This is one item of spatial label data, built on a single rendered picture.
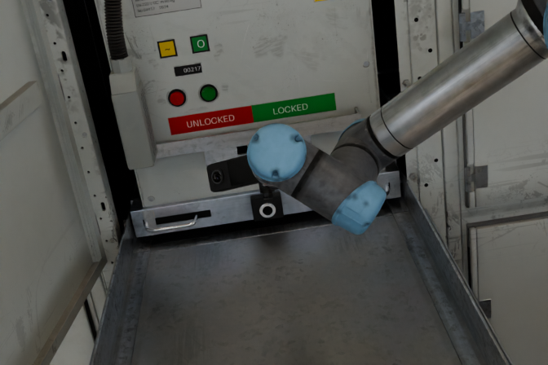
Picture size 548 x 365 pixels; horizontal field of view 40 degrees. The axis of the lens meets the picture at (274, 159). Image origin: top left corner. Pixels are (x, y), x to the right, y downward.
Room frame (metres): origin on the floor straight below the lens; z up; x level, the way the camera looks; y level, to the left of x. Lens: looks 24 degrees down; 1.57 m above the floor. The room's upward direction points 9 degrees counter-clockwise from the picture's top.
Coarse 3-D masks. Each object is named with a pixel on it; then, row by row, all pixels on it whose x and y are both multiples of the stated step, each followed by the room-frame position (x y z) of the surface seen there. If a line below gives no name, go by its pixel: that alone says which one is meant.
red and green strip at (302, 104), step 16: (320, 96) 1.34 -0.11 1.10; (208, 112) 1.34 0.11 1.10; (224, 112) 1.34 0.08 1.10; (240, 112) 1.34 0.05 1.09; (256, 112) 1.34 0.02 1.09; (272, 112) 1.34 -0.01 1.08; (288, 112) 1.34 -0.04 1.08; (304, 112) 1.34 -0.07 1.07; (176, 128) 1.34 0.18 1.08; (192, 128) 1.34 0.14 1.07; (208, 128) 1.34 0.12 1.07
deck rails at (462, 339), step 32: (416, 224) 1.23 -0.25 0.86; (128, 256) 1.24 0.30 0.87; (416, 256) 1.13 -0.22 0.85; (448, 256) 1.01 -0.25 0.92; (128, 288) 1.16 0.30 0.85; (448, 288) 1.02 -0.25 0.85; (128, 320) 1.06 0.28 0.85; (448, 320) 0.93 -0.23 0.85; (480, 320) 0.84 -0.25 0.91; (96, 352) 0.90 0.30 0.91; (128, 352) 0.97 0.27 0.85; (480, 352) 0.85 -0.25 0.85
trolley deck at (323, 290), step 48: (240, 240) 1.28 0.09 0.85; (288, 240) 1.25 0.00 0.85; (336, 240) 1.23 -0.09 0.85; (384, 240) 1.20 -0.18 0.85; (144, 288) 1.16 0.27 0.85; (192, 288) 1.14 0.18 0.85; (240, 288) 1.11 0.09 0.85; (288, 288) 1.09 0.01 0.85; (336, 288) 1.07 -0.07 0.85; (384, 288) 1.05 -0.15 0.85; (96, 336) 1.03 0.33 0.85; (144, 336) 1.01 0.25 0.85; (192, 336) 0.99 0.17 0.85; (240, 336) 0.98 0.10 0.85; (288, 336) 0.96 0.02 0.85; (336, 336) 0.94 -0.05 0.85; (384, 336) 0.92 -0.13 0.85; (432, 336) 0.91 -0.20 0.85
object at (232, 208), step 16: (240, 192) 1.34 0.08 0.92; (256, 192) 1.33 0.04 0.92; (400, 192) 1.33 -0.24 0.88; (144, 208) 1.33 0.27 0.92; (160, 208) 1.32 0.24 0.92; (176, 208) 1.32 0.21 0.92; (192, 208) 1.32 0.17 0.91; (208, 208) 1.32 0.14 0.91; (224, 208) 1.32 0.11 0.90; (240, 208) 1.32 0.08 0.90; (288, 208) 1.33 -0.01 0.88; (304, 208) 1.33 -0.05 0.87; (160, 224) 1.32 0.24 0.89; (176, 224) 1.32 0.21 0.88; (208, 224) 1.32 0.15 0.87
